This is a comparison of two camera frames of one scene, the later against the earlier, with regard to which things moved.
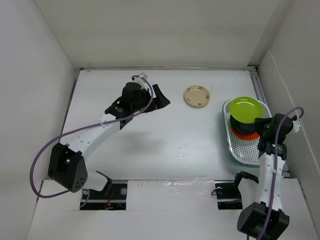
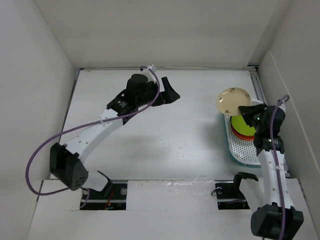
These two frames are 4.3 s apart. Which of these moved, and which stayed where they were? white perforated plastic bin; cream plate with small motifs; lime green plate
Moved: cream plate with small motifs; lime green plate
Stayed: white perforated plastic bin
